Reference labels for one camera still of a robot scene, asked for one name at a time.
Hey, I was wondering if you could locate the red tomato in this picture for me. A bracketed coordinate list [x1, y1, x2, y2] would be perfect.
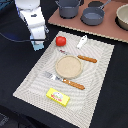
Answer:
[56, 36, 66, 46]

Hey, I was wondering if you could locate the white salt shaker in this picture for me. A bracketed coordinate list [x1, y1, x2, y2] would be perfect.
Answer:
[77, 35, 87, 49]

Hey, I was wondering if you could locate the yellow butter box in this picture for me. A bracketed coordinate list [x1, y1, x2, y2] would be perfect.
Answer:
[46, 88, 70, 107]

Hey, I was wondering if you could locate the light blue cup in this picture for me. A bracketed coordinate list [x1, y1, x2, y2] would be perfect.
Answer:
[33, 42, 44, 51]

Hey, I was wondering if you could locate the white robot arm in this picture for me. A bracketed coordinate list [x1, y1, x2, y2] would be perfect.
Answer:
[15, 0, 48, 44]

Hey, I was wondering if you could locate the round wooden plate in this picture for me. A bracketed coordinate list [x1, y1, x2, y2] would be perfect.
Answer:
[55, 55, 83, 79]

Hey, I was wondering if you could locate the beige woven placemat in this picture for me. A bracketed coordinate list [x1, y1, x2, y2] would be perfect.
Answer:
[13, 31, 114, 128]

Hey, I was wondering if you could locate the tall grey pot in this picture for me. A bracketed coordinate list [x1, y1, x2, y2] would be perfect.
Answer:
[56, 0, 81, 19]

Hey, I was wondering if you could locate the brown stove board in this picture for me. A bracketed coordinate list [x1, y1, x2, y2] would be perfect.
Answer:
[48, 0, 128, 43]

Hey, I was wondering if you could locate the cream bowl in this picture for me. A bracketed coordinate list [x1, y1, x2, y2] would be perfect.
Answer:
[116, 4, 128, 30]

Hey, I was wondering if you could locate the knife with wooden handle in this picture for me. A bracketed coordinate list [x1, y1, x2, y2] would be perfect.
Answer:
[59, 49, 98, 64]

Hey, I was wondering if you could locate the fork with wooden handle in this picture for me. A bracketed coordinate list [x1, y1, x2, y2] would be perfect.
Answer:
[44, 71, 85, 90]

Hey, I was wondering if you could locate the grey saucepan with handle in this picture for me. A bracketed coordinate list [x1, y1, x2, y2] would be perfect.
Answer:
[81, 0, 111, 26]

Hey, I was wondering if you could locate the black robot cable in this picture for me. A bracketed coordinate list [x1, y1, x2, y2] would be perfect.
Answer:
[0, 31, 51, 44]

